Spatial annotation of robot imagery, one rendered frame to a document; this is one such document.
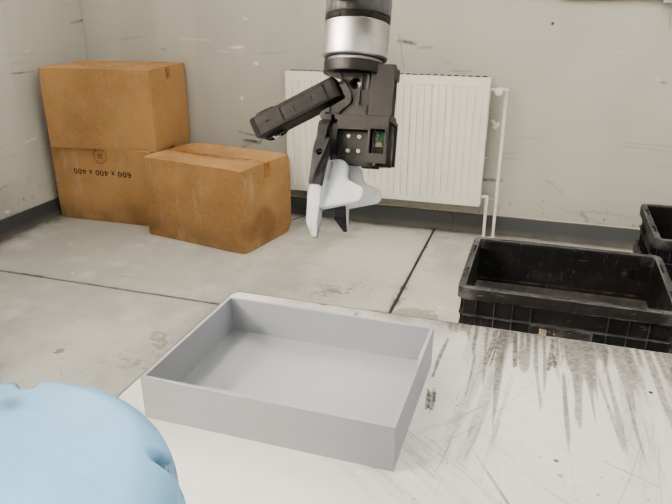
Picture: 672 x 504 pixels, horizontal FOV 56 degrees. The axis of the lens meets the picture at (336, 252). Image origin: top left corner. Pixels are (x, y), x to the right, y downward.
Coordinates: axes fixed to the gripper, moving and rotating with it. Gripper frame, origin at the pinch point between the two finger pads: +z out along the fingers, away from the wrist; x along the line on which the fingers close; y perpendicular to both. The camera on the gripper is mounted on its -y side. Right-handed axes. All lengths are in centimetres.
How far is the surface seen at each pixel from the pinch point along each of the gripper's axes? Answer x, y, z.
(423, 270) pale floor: 207, -7, 26
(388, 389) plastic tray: -3.3, 9.5, 16.5
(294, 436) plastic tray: -15.1, 2.2, 18.8
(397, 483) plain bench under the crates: -16.6, 12.7, 21.0
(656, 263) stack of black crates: 73, 54, 5
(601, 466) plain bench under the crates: -10.0, 31.2, 19.0
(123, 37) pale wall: 246, -184, -82
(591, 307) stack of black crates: 50, 39, 12
